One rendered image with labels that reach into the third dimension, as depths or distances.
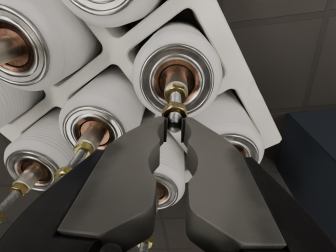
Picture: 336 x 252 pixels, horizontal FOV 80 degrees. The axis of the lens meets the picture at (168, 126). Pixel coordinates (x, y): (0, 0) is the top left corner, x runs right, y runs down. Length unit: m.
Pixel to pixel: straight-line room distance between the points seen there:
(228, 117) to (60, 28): 0.21
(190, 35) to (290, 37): 0.33
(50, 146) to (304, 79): 0.51
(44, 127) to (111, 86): 0.13
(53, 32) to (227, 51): 0.20
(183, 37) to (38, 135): 0.23
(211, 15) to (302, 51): 0.29
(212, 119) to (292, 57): 0.30
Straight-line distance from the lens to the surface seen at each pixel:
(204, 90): 0.21
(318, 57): 0.55
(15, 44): 0.25
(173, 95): 0.17
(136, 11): 0.21
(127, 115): 0.24
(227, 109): 0.28
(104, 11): 0.21
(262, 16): 0.48
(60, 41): 0.24
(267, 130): 0.35
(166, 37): 0.21
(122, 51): 0.29
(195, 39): 0.21
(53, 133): 0.33
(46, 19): 0.24
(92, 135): 0.24
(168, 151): 0.31
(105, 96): 0.24
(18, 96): 0.34
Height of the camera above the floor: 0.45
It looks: 59 degrees down
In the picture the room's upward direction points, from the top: 174 degrees counter-clockwise
